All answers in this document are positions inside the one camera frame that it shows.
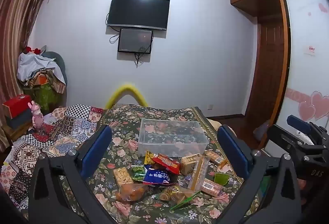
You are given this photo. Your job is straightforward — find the red flowers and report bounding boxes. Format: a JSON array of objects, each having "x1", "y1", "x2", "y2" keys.
[{"x1": 24, "y1": 45, "x2": 43, "y2": 55}]

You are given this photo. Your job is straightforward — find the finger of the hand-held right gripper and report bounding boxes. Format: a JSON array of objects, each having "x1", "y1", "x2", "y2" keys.
[{"x1": 287, "y1": 114, "x2": 329, "y2": 137}]

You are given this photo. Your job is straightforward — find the pink rabbit toy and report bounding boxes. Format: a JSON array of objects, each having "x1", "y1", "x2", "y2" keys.
[{"x1": 27, "y1": 101, "x2": 45, "y2": 135}]

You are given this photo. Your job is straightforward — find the patchwork quilt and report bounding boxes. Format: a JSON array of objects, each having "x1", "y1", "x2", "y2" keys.
[{"x1": 0, "y1": 104, "x2": 106, "y2": 214}]

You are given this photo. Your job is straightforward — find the clear plastic storage box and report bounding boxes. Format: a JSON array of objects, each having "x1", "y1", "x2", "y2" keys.
[{"x1": 137, "y1": 118, "x2": 208, "y2": 158}]

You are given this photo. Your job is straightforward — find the red snack packet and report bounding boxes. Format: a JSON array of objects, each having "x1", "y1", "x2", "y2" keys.
[{"x1": 152, "y1": 154, "x2": 181, "y2": 175}]

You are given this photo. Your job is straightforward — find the grey box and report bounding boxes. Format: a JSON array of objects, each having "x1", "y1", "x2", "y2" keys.
[{"x1": 10, "y1": 108, "x2": 34, "y2": 130}]

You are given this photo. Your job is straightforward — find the wooden nightstand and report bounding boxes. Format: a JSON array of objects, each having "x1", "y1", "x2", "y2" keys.
[{"x1": 1, "y1": 123, "x2": 34, "y2": 148}]

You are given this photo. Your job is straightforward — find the pink brown wafer packet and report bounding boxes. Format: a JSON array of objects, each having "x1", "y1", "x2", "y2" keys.
[
  {"x1": 200, "y1": 178, "x2": 224, "y2": 197},
  {"x1": 205, "y1": 150, "x2": 229, "y2": 168}
]

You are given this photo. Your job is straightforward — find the clear cookie packet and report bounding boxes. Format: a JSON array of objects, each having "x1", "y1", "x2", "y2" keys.
[{"x1": 159, "y1": 185, "x2": 197, "y2": 205}]

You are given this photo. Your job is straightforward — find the white sliding door panel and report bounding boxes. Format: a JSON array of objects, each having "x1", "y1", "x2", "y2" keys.
[{"x1": 276, "y1": 0, "x2": 329, "y2": 128}]

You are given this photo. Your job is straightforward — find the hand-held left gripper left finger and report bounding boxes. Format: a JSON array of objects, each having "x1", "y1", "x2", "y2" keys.
[{"x1": 28, "y1": 124, "x2": 121, "y2": 224}]

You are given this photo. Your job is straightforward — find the thin green stick packet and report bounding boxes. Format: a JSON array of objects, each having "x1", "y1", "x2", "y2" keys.
[{"x1": 170, "y1": 191, "x2": 201, "y2": 211}]

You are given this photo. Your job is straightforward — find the blue snack packet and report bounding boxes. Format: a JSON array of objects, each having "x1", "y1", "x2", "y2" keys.
[{"x1": 142, "y1": 166, "x2": 177, "y2": 187}]

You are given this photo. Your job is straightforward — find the orange bread packet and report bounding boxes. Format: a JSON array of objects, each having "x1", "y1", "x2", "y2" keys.
[{"x1": 115, "y1": 183, "x2": 149, "y2": 202}]

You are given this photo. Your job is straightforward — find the small green snack packet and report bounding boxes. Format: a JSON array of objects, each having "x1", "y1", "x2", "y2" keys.
[{"x1": 131, "y1": 165, "x2": 147, "y2": 183}]

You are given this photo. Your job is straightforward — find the black hanging cable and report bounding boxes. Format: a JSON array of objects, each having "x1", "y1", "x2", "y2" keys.
[{"x1": 135, "y1": 52, "x2": 145, "y2": 69}]

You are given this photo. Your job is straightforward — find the pink heart stickers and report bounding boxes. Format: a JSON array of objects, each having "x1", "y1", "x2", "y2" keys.
[{"x1": 286, "y1": 89, "x2": 329, "y2": 122}]

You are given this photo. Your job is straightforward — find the grey chair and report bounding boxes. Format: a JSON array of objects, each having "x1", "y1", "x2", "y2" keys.
[{"x1": 41, "y1": 51, "x2": 68, "y2": 86}]

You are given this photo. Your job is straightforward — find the pile of pale clothes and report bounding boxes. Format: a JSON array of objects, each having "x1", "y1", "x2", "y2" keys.
[{"x1": 16, "y1": 52, "x2": 56, "y2": 86}]

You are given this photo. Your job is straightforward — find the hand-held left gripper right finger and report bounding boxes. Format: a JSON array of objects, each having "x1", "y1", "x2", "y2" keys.
[{"x1": 217, "y1": 125, "x2": 302, "y2": 224}]

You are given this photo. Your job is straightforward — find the small black wall monitor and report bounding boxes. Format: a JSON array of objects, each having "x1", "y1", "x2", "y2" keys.
[{"x1": 118, "y1": 28, "x2": 154, "y2": 55}]

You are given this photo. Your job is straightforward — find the green jelly cup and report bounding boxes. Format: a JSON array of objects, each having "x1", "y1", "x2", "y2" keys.
[{"x1": 212, "y1": 173, "x2": 232, "y2": 186}]

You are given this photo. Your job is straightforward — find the long clear biscuit packet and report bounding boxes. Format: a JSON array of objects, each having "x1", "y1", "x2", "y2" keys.
[{"x1": 188, "y1": 156, "x2": 210, "y2": 191}]

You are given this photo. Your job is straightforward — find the striped orange cloth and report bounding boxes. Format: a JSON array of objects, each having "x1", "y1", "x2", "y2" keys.
[{"x1": 28, "y1": 70, "x2": 67, "y2": 94}]

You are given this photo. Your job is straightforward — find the brown cake packet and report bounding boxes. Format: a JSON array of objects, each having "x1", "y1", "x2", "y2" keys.
[{"x1": 180, "y1": 154, "x2": 202, "y2": 175}]

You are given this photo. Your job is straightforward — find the yellow snack packet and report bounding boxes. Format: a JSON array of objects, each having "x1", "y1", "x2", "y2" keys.
[{"x1": 144, "y1": 150, "x2": 156, "y2": 165}]

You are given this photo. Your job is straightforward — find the brown wooden door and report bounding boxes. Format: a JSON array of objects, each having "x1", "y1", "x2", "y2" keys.
[{"x1": 245, "y1": 16, "x2": 286, "y2": 127}]

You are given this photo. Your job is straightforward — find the yellow foam tube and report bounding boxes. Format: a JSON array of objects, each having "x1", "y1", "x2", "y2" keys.
[{"x1": 104, "y1": 82, "x2": 149, "y2": 109}]

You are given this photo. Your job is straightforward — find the black wall television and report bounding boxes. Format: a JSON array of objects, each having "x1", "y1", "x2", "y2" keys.
[{"x1": 107, "y1": 0, "x2": 170, "y2": 31}]

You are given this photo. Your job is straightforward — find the beige cracker packet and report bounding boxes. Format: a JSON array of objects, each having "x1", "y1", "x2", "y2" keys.
[{"x1": 114, "y1": 167, "x2": 134, "y2": 188}]

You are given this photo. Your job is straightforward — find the red box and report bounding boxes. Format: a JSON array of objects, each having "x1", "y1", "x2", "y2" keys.
[{"x1": 2, "y1": 94, "x2": 32, "y2": 120}]

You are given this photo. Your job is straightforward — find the beige fleece blanket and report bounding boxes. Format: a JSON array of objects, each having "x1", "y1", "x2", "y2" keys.
[{"x1": 206, "y1": 118, "x2": 222, "y2": 132}]

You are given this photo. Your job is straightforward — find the striped brown curtain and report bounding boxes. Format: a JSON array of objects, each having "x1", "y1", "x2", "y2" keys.
[{"x1": 0, "y1": 0, "x2": 58, "y2": 152}]

